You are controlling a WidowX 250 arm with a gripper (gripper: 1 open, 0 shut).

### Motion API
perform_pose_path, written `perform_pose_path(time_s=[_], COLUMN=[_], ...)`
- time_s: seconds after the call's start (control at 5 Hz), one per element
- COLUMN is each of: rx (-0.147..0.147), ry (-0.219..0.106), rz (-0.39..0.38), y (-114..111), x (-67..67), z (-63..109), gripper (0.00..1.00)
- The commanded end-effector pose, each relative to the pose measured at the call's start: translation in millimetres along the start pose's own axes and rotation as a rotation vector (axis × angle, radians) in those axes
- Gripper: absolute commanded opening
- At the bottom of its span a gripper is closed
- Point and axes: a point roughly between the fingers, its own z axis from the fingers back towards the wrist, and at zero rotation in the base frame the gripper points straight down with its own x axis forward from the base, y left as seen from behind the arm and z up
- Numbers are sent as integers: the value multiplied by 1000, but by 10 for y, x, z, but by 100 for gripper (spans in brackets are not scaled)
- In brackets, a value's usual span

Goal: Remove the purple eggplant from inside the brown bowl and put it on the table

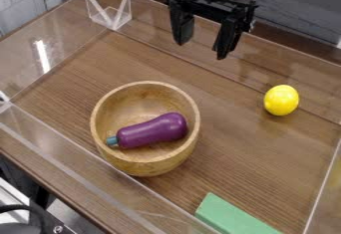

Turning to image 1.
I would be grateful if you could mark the green foam block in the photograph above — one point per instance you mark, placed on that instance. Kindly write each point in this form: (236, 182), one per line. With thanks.
(227, 219)

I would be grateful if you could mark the yellow toy lemon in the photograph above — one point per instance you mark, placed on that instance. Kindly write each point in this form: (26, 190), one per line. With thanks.
(280, 100)

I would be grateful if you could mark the clear acrylic corner bracket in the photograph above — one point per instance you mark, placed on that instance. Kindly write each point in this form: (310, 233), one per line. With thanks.
(109, 17)

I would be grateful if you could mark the clear acrylic tray wall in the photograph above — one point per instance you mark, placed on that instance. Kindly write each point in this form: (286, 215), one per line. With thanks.
(45, 137)

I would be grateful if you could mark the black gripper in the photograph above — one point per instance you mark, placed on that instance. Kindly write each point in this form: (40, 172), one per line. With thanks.
(228, 12)

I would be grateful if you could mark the purple toy eggplant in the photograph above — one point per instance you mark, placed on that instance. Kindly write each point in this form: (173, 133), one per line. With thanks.
(168, 127)

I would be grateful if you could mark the brown wooden bowl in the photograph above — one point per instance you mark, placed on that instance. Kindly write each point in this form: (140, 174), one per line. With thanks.
(131, 104)

